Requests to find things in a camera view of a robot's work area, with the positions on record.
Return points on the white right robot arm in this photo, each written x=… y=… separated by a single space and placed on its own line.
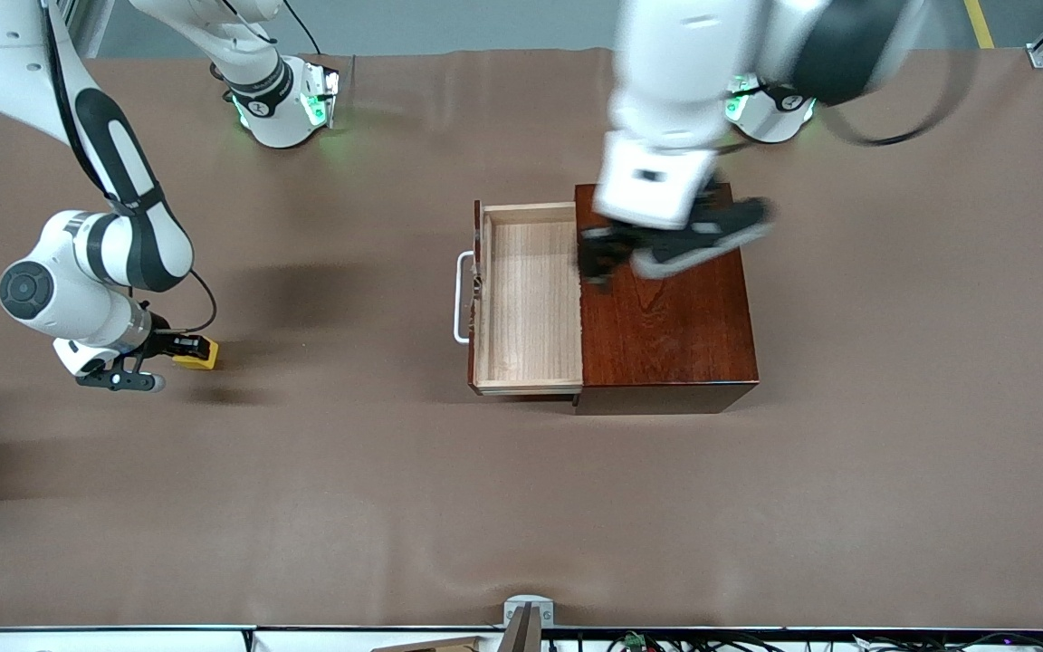
x=78 y=290

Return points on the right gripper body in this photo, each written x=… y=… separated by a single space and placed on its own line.
x=160 y=344

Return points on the white table edge profile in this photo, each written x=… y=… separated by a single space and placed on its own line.
x=78 y=643

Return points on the grey metal bracket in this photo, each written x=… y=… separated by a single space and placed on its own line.
x=529 y=605

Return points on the light wooden drawer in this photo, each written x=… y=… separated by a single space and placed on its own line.
x=531 y=299

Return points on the brown table cover sheet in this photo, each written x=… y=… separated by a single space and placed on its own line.
x=304 y=507

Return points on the yellow floor tape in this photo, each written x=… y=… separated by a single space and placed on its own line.
x=980 y=25

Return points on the camera stand post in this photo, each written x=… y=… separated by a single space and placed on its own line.
x=521 y=634

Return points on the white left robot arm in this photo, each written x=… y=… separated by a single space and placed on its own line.
x=675 y=63

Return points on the dark red wooden cabinet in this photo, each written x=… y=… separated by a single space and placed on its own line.
x=666 y=335

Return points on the yellow cube block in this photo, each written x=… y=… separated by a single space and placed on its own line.
x=205 y=364

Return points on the wooden board piece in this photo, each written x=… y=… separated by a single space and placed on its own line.
x=440 y=647

